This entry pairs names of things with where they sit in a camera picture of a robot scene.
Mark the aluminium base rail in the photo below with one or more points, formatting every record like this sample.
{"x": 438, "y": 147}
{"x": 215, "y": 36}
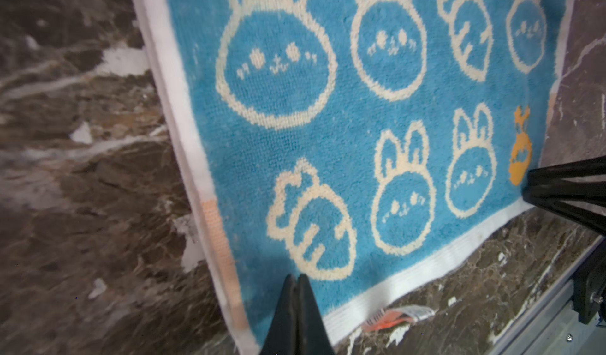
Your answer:
{"x": 552, "y": 326}

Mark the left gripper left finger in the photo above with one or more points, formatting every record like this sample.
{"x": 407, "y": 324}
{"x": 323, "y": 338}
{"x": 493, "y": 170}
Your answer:
{"x": 283, "y": 333}

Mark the teal patterned towel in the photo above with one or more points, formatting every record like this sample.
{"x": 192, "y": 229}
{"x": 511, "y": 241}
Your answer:
{"x": 372, "y": 145}

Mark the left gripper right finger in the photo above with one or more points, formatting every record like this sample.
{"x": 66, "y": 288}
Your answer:
{"x": 312, "y": 338}

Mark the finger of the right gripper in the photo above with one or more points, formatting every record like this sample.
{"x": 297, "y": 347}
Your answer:
{"x": 553, "y": 188}

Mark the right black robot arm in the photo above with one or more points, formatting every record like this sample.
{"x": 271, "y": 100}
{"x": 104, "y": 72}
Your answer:
{"x": 589, "y": 279}

